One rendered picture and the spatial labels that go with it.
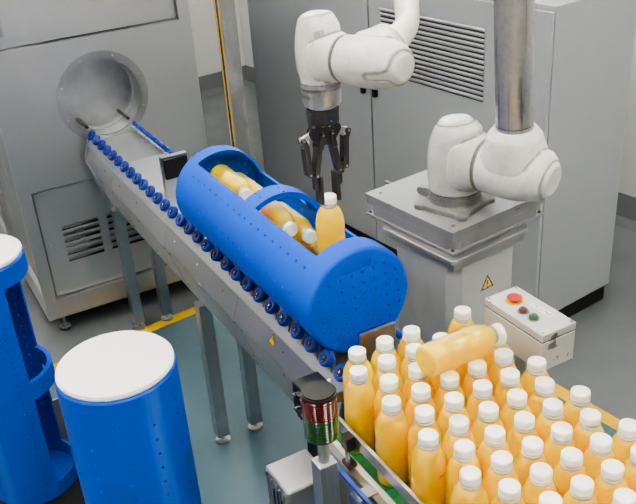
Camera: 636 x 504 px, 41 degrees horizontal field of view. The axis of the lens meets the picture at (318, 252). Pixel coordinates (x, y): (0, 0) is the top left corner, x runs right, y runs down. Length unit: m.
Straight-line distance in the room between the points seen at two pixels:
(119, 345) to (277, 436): 1.38
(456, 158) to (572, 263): 1.59
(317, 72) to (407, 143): 2.26
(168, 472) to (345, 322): 0.55
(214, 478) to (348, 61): 1.89
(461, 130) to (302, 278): 0.69
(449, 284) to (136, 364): 0.96
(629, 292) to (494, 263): 1.82
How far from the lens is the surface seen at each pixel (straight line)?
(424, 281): 2.61
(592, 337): 3.99
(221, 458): 3.36
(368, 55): 1.80
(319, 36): 1.89
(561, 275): 3.91
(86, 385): 2.04
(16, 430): 2.94
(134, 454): 2.08
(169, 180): 3.16
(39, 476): 3.06
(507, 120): 2.34
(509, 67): 2.28
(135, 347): 2.13
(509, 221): 2.61
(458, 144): 2.45
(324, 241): 2.08
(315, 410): 1.51
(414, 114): 4.03
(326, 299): 2.03
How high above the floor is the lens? 2.17
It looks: 28 degrees down
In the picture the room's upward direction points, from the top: 4 degrees counter-clockwise
